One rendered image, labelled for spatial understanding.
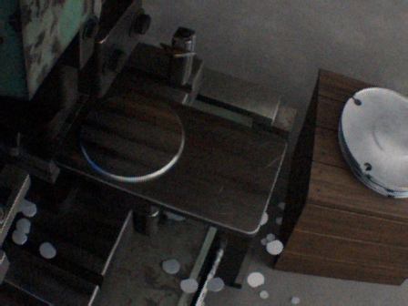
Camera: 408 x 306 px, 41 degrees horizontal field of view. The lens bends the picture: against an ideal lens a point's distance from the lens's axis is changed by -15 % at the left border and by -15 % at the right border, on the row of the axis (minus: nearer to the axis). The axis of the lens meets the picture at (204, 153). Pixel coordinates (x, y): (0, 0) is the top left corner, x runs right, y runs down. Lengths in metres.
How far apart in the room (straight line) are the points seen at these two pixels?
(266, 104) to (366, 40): 1.27
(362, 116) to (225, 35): 0.78
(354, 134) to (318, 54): 0.76
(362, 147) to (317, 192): 0.15
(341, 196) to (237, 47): 0.85
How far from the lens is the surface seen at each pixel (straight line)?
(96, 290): 0.71
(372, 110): 1.38
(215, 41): 1.97
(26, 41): 0.36
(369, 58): 2.11
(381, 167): 1.28
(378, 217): 1.28
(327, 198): 1.24
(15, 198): 0.72
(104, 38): 0.55
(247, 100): 0.95
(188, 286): 0.77
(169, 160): 0.70
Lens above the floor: 1.36
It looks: 54 degrees down
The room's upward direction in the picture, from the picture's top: 10 degrees clockwise
